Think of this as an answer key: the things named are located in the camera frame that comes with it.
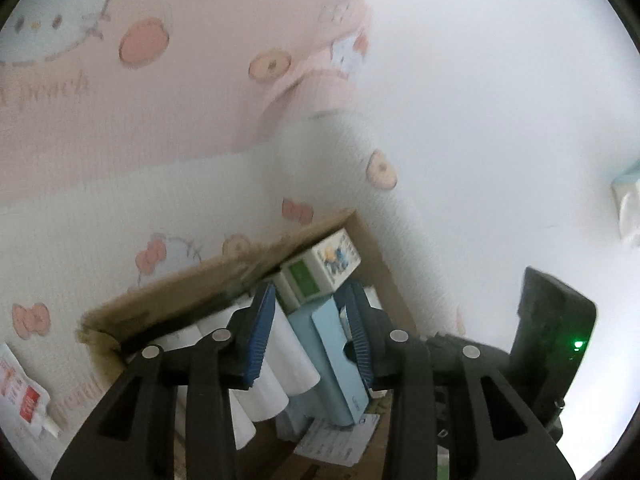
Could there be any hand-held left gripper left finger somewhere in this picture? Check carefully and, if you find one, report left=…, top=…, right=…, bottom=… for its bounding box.
left=50, top=280, right=277, bottom=480

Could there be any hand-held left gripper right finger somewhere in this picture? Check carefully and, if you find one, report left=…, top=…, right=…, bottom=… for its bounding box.
left=334, top=280, right=576, bottom=480

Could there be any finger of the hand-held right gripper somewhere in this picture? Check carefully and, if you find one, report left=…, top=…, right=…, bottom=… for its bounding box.
left=425, top=332, right=463, bottom=357

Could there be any brown cardboard box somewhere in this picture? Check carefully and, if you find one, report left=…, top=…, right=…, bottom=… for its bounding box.
left=75, top=210, right=421, bottom=480

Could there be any red white spout pouch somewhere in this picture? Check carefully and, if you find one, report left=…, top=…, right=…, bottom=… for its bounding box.
left=0, top=342, right=63, bottom=436

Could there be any light blue notebook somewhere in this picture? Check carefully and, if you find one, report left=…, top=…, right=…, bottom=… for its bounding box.
left=310, top=294, right=375, bottom=427
left=287, top=304, right=351, bottom=423

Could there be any pile of white paper rolls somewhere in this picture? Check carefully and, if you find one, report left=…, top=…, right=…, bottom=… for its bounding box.
left=170, top=305, right=322, bottom=453

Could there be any green white cartoon box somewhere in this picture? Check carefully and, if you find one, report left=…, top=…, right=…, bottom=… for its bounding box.
left=270, top=272, right=302, bottom=317
left=279, top=227, right=362, bottom=306

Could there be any white printed paper sheet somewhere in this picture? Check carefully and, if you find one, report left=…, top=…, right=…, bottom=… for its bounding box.
left=295, top=400, right=382, bottom=466

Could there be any white crumpled cloth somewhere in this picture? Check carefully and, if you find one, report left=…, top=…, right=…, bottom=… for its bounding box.
left=611, top=160, right=640, bottom=248

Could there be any pink white printed blanket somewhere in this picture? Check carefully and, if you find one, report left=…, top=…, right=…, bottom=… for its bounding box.
left=0, top=0, right=466, bottom=480

